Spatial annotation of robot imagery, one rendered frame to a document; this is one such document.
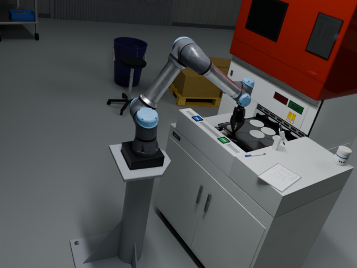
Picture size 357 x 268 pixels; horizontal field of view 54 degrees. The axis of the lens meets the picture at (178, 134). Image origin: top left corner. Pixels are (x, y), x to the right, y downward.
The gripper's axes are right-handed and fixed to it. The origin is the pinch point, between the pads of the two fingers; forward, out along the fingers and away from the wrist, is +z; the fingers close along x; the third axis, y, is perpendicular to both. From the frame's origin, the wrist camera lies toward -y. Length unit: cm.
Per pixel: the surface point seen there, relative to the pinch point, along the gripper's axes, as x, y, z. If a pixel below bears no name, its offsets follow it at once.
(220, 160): 5.7, -30.5, 4.5
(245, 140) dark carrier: -7.9, -5.1, 1.4
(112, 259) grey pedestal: 57, -47, 90
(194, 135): 23.7, -12.2, 3.0
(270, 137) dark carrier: -23.9, 5.9, 1.3
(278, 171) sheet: -24.2, -42.2, -5.5
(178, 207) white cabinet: 24, -12, 62
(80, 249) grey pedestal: 81, -46, 90
